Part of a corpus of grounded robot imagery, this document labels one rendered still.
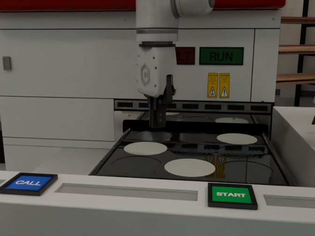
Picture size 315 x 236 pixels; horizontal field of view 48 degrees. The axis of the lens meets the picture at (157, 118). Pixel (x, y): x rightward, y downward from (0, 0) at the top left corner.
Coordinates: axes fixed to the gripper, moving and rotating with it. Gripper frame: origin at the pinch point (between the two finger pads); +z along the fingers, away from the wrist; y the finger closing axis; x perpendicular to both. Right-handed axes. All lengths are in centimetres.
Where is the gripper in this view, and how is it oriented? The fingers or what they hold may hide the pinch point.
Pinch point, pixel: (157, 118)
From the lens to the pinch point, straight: 74.8
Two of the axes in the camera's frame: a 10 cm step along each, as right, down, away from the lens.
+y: 4.7, 2.0, -8.6
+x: 8.8, -1.1, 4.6
